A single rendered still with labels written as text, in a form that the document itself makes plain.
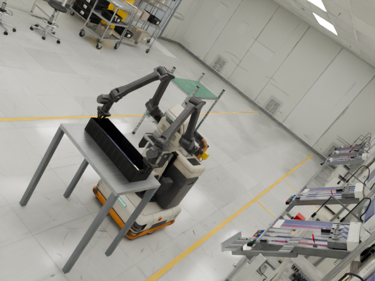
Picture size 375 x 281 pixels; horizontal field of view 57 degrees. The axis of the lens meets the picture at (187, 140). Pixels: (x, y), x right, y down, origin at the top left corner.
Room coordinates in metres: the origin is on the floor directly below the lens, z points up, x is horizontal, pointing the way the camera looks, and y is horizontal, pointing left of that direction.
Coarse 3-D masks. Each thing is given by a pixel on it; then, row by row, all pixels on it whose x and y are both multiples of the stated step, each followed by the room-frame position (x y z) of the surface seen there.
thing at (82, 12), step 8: (80, 0) 7.68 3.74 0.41; (88, 0) 7.60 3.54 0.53; (96, 0) 7.55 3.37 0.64; (104, 0) 7.69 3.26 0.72; (72, 8) 7.67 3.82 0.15; (80, 8) 7.65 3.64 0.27; (88, 8) 7.59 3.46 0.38; (96, 8) 7.58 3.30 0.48; (80, 16) 7.58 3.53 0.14; (88, 16) 7.55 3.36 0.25; (96, 16) 7.71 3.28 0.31; (96, 24) 7.77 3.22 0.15
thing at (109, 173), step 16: (64, 128) 2.12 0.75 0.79; (80, 128) 2.24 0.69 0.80; (80, 144) 2.06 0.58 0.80; (96, 144) 2.18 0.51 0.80; (48, 160) 2.15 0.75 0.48; (96, 160) 2.01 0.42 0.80; (80, 176) 2.52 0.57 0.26; (112, 176) 1.96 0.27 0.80; (32, 192) 2.16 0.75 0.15; (112, 192) 1.86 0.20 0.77; (128, 192) 1.94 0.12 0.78; (96, 224) 1.84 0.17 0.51; (128, 224) 2.22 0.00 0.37; (80, 240) 1.86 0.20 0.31; (64, 272) 1.85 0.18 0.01
